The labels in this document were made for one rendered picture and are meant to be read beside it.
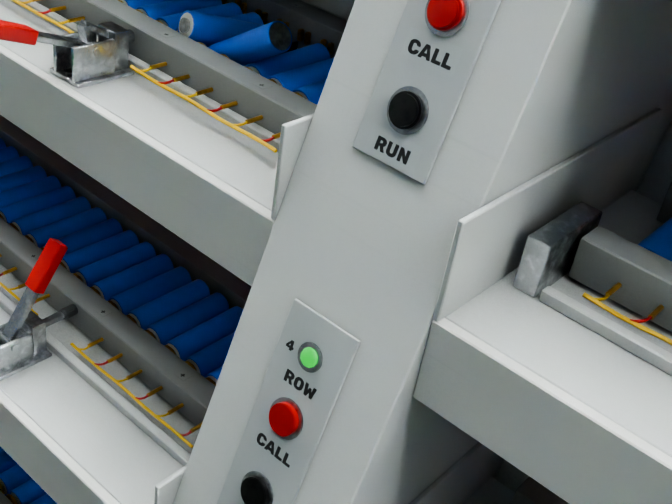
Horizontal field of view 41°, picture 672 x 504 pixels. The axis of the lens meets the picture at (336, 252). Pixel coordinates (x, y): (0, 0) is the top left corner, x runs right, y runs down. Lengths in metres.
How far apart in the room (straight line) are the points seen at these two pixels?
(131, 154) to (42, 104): 0.08
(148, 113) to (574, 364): 0.27
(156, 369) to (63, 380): 0.06
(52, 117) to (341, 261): 0.22
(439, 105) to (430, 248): 0.06
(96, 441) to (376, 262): 0.25
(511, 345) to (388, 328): 0.05
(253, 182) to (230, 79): 0.08
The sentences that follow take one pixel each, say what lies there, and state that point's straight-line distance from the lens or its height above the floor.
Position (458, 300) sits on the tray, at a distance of 0.39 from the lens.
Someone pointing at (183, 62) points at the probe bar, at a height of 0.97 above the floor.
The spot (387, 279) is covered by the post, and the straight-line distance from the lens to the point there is 0.39.
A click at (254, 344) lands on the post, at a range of 0.44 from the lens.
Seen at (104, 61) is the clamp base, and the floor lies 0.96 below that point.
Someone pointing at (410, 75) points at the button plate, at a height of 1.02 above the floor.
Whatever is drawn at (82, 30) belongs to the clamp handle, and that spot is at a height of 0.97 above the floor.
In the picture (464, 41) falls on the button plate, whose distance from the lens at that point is 0.37.
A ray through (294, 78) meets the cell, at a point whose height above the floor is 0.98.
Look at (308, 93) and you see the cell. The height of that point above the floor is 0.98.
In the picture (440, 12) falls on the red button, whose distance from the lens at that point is 0.38.
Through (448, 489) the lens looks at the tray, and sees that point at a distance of 0.53.
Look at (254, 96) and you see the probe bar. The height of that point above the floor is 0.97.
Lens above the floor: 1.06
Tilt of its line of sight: 18 degrees down
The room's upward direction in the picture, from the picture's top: 21 degrees clockwise
